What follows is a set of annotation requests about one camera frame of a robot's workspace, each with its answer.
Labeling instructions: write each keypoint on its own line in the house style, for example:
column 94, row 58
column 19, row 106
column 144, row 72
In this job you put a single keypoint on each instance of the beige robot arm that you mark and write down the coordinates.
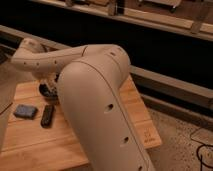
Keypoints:
column 90, row 77

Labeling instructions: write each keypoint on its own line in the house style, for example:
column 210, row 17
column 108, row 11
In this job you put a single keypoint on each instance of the black remote control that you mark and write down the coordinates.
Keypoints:
column 47, row 116

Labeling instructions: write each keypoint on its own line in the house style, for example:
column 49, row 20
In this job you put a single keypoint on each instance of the wooden cutting board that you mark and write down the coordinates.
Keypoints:
column 29, row 147

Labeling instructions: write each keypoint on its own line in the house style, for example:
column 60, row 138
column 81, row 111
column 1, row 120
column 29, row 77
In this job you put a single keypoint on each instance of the blue sponge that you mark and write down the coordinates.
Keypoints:
column 25, row 111

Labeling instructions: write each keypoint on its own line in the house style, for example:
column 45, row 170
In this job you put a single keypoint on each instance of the dark ceramic bowl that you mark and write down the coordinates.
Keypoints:
column 47, row 93

